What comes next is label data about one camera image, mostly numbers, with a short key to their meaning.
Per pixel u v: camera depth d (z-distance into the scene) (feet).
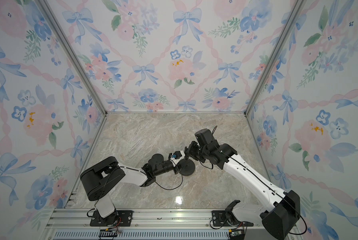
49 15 2.32
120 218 2.40
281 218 1.21
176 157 2.26
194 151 2.18
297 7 2.26
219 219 2.40
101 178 1.61
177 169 2.44
